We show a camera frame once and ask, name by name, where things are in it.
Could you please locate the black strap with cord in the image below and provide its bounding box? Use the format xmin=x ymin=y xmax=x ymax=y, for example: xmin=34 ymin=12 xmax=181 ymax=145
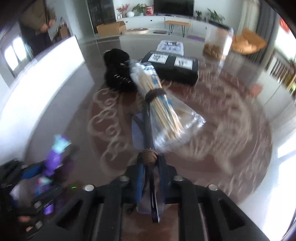
xmin=128 ymin=101 xmax=162 ymax=224

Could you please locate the bagged bamboo skewers bundle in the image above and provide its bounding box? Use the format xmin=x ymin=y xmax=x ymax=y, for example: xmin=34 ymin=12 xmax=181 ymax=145
xmin=129 ymin=59 xmax=206 ymax=153

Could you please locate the black knit glove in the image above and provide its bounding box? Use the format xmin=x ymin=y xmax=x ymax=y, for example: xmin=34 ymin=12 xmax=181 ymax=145
xmin=103 ymin=48 xmax=130 ymax=69
xmin=104 ymin=67 xmax=137 ymax=93

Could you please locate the person's left hand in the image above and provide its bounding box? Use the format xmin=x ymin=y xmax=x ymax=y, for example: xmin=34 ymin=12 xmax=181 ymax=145
xmin=18 ymin=216 xmax=35 ymax=232

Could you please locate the black flat box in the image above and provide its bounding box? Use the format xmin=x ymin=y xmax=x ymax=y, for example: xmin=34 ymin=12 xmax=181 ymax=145
xmin=141 ymin=51 xmax=199 ymax=86

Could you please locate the white packaged box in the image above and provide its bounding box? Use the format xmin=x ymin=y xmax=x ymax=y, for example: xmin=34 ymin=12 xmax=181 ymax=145
xmin=157 ymin=40 xmax=184 ymax=56

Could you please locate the clear plastic jar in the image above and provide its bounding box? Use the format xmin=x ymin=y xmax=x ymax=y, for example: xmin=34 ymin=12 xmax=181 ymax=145
xmin=203 ymin=24 xmax=234 ymax=60

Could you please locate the cardboard box on floor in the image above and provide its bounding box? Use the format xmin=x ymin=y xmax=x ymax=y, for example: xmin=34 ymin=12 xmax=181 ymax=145
xmin=96 ymin=21 xmax=126 ymax=38

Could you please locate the wooden bench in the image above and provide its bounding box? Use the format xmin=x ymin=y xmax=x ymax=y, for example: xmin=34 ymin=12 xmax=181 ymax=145
xmin=165 ymin=20 xmax=191 ymax=38

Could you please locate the white long tv cabinet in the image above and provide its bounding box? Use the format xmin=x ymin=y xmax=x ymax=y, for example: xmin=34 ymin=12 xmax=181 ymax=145
xmin=116 ymin=16 xmax=226 ymax=38

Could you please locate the orange lounge chair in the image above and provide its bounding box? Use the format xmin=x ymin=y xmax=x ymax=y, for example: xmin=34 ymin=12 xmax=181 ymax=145
xmin=231 ymin=28 xmax=267 ymax=55

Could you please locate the red flower vase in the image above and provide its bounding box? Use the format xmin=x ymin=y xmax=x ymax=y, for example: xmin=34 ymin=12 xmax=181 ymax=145
xmin=116 ymin=4 xmax=130 ymax=18

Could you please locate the green potted plant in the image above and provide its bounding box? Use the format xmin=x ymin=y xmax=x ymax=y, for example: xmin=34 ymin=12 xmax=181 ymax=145
xmin=132 ymin=4 xmax=147 ymax=16

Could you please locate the dark tall bookcase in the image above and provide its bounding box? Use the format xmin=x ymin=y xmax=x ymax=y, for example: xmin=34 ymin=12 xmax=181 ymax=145
xmin=87 ymin=0 xmax=116 ymax=34

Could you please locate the black flat television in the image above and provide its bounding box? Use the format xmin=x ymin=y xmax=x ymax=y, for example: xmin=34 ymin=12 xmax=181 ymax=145
xmin=154 ymin=0 xmax=195 ymax=16

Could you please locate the person in brown jacket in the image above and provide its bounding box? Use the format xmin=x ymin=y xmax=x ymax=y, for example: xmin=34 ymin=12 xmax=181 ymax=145
xmin=19 ymin=0 xmax=56 ymax=57

